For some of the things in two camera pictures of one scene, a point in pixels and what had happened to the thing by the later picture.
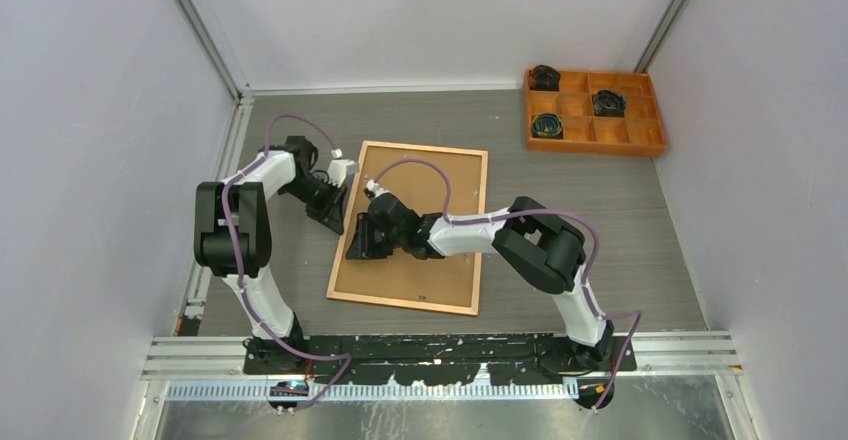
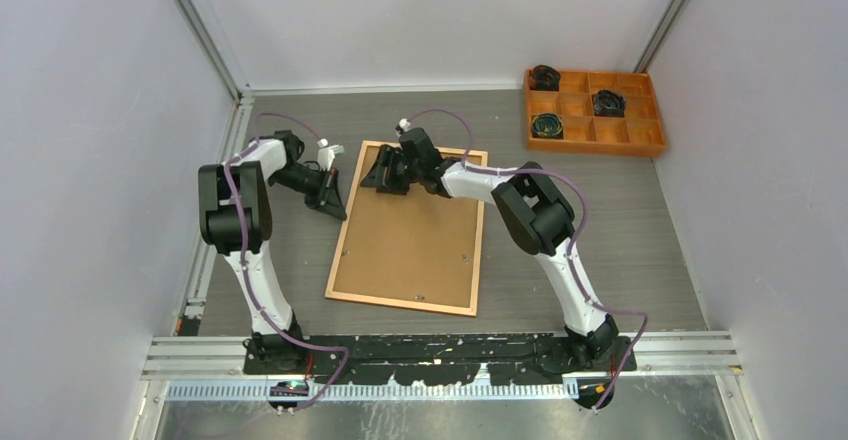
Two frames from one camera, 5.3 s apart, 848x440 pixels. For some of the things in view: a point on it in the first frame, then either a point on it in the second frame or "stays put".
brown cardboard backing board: (397, 275) stays put
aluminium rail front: (174, 357) stays put
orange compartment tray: (637, 132) stays put
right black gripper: (363, 246) -> (388, 157)
